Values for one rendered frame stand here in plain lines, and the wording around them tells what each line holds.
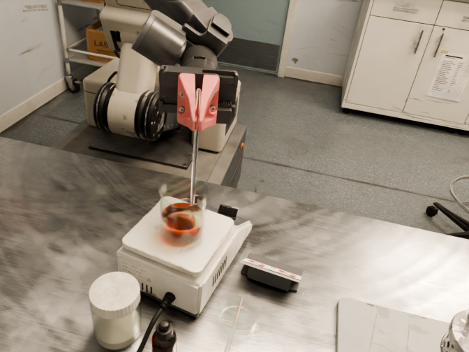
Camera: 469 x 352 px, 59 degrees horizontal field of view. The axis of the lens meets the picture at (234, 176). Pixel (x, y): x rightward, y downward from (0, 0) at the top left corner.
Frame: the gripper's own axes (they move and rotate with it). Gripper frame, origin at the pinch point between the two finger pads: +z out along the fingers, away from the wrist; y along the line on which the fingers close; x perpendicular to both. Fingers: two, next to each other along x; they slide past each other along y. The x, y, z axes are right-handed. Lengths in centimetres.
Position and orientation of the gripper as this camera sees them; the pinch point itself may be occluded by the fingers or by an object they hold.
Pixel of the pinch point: (197, 123)
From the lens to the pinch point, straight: 48.3
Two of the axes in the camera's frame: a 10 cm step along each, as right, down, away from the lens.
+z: 0.6, 5.8, -8.1
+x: -1.0, 8.1, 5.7
